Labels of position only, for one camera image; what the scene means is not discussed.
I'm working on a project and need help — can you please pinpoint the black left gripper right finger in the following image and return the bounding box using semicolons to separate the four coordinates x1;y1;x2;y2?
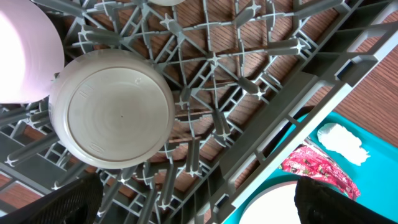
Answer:
294;177;397;224

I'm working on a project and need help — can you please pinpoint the grey bowl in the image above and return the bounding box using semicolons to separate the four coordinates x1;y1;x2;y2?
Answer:
49;49;175;169

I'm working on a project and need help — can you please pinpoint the white pink bowl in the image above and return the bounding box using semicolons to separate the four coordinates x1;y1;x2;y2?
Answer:
1;0;65;103

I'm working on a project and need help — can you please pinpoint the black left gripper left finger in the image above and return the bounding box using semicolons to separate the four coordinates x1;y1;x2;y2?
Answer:
1;173;103;224

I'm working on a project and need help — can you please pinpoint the red snack wrapper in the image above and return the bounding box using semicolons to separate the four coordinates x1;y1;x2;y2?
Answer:
278;138;361;200

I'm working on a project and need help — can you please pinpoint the crumpled white napkin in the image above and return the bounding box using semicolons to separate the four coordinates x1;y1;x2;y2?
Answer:
317;123;371;166

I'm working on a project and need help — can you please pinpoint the large white dirty plate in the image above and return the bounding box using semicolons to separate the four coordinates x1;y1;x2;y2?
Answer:
239;181;301;224

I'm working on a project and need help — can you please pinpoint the white cup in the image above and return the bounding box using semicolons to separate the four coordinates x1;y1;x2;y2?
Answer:
149;0;185;6

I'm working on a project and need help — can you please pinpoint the grey plastic dish rack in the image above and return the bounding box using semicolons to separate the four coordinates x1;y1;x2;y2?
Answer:
1;0;397;223

